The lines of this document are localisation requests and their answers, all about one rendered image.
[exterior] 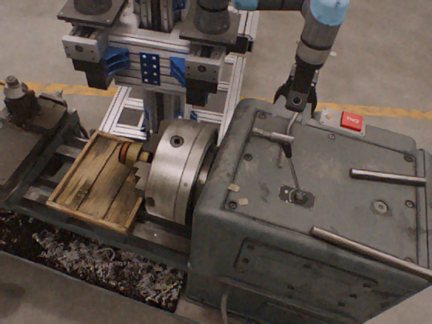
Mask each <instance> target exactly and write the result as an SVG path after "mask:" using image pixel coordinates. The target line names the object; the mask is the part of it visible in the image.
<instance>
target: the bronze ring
mask: <svg viewBox="0 0 432 324"><path fill-rule="evenodd" d="M141 148H142V143H138V142H131V141H128V140H126V141H125V142H124V143H123V144H122V146H121V148H120V152H119V156H118V160H119V162H120V163H122V164H125V165H126V166H127V167H130V168H133V166H134V164H135V163H136V162H137V160H141V161H143V162H145V163H148V164H151V163H152V160H153V157H154V153H151V152H148V151H145V150H142V149H141Z"/></svg>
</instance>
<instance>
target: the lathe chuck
mask: <svg viewBox="0 0 432 324"><path fill-rule="evenodd" d="M178 118H179V119H181V120H179V119H178ZM178 118H174V119H173V120H172V121H171V122H170V124H169V125H168V126H167V129H166V130H165V131H164V134H163V136H162V137H161V139H160V142H159V144H158V146H157V149H156V151H155V154H154V158H153V160H152V163H151V165H150V170H149V174H148V177H147V184H146V190H145V197H147V198H148V197H152V198H153V200H155V205H154V207H153V208H152V207H150V205H148V204H145V208H146V211H147V213H148V214H152V215H155V216H158V217H160V218H164V219H167V220H169V221H173V222H175V220H174V207H175V202H176V198H177V191H178V188H179V184H180V182H181V177H182V173H183V171H184V167H185V164H186V162H187V159H188V156H189V153H190V152H191V148H192V146H193V144H194V142H195V140H196V138H197V135H198V134H199V132H200V131H201V129H202V127H203V126H204V125H207V124H204V123H200V122H197V121H194V120H189V119H187V118H183V117H181V116H179V117H178ZM182 119H183V120H182ZM173 137H181V138H182V139H183V143H182V144H181V145H180V146H178V147H175V146H174V145H172V144H171V139H172V138H173Z"/></svg>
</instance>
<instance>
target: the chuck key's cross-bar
mask: <svg viewBox="0 0 432 324"><path fill-rule="evenodd" d="M298 115H299V113H295V114H294V115H293V117H292V118H291V120H290V121H289V122H288V124H287V125H286V127H285V132H284V135H287V136H288V135H289V129H290V127H291V125H292V124H293V122H294V121H295V120H296V118H297V117H298ZM284 156H285V155H284V152H283V150H282V148H281V151H280V155H279V159H278V168H282V164H283V160H284Z"/></svg>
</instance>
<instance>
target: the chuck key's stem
mask: <svg viewBox="0 0 432 324"><path fill-rule="evenodd" d="M251 134H254V135H258V136H261V137H262V136H264V137H269V138H270V139H271V140H275V141H278V142H281V143H282V141H283V140H287V141H289V143H290V145H292V142H293V140H294V137H290V136H287V135H284V134H280V133H275V132H271V133H269V132H266V131H264V130H261V129H259V128H255V127H253V130H252V133H251Z"/></svg>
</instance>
